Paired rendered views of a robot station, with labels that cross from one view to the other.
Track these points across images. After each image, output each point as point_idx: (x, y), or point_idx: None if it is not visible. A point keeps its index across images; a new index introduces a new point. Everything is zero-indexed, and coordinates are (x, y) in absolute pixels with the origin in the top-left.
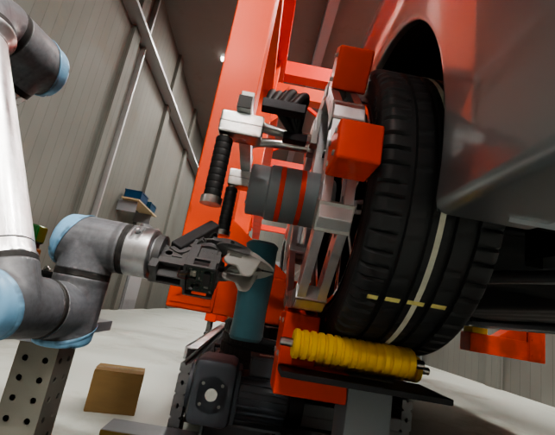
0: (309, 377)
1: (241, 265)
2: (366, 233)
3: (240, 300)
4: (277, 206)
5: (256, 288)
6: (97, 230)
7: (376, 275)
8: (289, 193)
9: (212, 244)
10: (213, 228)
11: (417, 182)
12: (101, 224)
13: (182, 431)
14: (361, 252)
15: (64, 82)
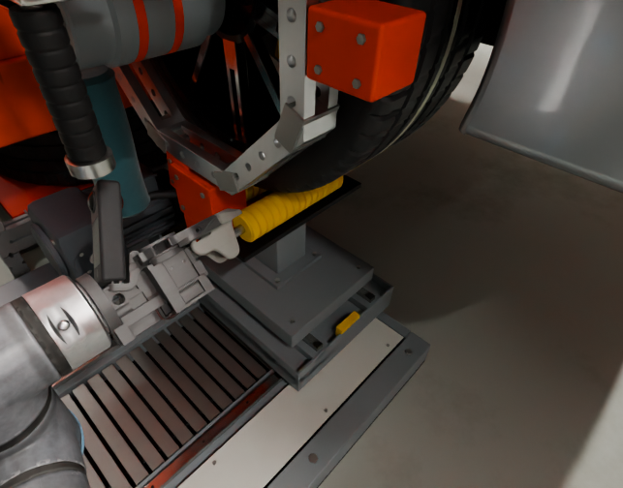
0: (266, 245)
1: (220, 245)
2: (356, 138)
3: (104, 176)
4: (141, 53)
5: (122, 153)
6: (1, 383)
7: (354, 167)
8: (159, 25)
9: (173, 249)
10: (120, 198)
11: (423, 64)
12: None
13: (41, 270)
14: (343, 155)
15: None
